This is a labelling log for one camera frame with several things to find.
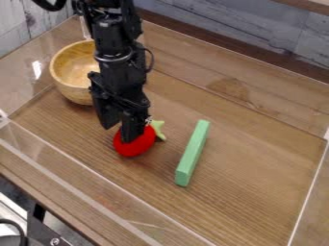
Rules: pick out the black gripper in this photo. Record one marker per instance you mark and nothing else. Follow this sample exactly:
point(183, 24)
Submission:
point(117, 90)

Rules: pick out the red plush strawberry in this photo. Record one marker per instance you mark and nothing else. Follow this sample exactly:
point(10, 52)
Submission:
point(140, 145)

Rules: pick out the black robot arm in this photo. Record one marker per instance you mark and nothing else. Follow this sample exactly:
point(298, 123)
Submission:
point(112, 20)

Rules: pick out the wooden bowl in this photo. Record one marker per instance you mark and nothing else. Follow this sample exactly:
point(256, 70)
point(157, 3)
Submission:
point(70, 65)

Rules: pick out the green rectangular block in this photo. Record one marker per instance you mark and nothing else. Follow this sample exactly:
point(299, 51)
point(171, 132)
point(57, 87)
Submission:
point(192, 153)

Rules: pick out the black table leg frame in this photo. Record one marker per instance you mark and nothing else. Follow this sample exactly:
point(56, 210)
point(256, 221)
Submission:
point(41, 235)

